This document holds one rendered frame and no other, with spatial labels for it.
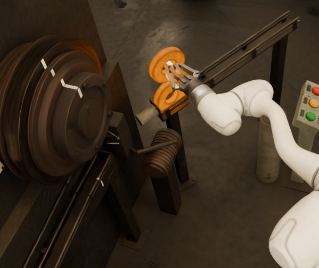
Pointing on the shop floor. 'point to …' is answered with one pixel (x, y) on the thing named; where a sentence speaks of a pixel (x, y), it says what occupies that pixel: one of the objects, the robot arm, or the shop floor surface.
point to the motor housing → (164, 171)
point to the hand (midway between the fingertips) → (166, 62)
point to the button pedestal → (305, 132)
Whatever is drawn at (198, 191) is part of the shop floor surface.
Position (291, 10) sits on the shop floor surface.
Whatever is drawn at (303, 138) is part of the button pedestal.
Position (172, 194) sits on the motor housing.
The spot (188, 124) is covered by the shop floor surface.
